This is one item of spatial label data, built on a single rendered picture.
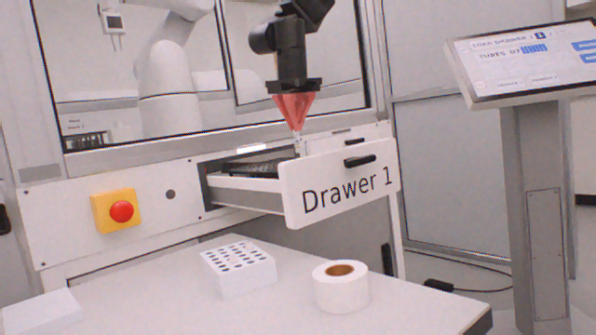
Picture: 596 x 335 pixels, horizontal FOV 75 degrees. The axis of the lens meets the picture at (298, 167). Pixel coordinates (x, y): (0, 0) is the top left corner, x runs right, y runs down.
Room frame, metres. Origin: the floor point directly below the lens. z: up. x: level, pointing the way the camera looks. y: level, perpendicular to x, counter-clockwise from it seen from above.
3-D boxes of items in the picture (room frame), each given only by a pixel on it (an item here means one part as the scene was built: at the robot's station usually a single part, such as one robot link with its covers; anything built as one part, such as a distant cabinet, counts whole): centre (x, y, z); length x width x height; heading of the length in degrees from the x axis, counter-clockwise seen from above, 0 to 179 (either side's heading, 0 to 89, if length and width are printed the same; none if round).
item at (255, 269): (0.59, 0.12, 0.78); 0.12 x 0.08 x 0.04; 26
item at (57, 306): (0.54, 0.40, 0.77); 0.13 x 0.09 x 0.02; 39
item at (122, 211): (0.69, 0.33, 0.88); 0.04 x 0.03 x 0.04; 129
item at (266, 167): (0.86, 0.04, 0.87); 0.22 x 0.18 x 0.06; 39
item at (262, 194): (0.86, 0.05, 0.86); 0.40 x 0.26 x 0.06; 39
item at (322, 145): (1.13, -0.15, 0.87); 0.29 x 0.02 x 0.11; 129
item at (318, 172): (0.70, -0.08, 0.87); 0.29 x 0.02 x 0.11; 129
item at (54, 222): (1.33, 0.37, 0.87); 1.02 x 0.95 x 0.14; 129
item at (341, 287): (0.46, -0.03, 0.78); 0.07 x 0.07 x 0.04
